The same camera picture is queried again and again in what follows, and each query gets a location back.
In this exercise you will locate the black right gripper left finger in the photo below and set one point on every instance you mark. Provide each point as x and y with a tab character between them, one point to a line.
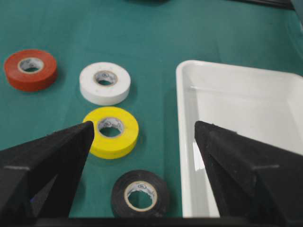
39	178

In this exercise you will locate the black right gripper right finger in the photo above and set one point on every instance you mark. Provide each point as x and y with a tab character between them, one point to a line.
249	178

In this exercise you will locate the orange tape roll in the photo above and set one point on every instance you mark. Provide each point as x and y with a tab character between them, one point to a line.
30	70

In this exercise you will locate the yellow tape roll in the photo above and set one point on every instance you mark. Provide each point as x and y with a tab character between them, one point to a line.
113	117

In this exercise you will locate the white plastic tray case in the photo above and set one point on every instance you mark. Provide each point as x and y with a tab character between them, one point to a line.
264	105

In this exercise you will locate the black tape roll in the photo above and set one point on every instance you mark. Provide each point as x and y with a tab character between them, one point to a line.
140	181

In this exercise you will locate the white tape roll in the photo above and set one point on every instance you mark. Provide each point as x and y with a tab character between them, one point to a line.
104	83

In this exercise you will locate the blue tape roll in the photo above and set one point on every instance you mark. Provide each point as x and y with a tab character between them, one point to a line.
151	1

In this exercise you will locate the green table cloth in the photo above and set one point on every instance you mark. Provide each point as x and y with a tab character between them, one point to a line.
149	41

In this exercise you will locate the black aluminium frame rail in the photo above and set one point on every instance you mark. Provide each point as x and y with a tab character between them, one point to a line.
282	4

